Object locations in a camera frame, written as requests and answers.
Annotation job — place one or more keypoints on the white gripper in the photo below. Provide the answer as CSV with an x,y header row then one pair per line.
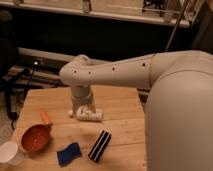
x,y
85,110

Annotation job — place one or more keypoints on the orange ceramic bowl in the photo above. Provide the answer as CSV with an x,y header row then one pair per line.
x,y
35,138

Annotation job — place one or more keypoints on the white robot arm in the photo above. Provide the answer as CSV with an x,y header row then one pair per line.
x,y
179,107

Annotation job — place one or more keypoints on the orange toy carrot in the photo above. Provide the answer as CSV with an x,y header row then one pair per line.
x,y
45,118

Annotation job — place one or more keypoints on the blue cloth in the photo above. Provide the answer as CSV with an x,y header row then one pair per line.
x,y
67,155

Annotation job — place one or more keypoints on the black white striped block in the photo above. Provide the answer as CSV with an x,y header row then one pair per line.
x,y
99,147

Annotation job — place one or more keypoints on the black office chair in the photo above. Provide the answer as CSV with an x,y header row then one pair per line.
x,y
9,57

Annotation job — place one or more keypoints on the white plastic cup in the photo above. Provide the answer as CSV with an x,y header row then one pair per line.
x,y
10,153

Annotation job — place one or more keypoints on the dark cabinet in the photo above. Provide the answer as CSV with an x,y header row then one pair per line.
x,y
206,40

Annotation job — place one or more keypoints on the metal pole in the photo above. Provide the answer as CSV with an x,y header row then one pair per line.
x,y
181,14

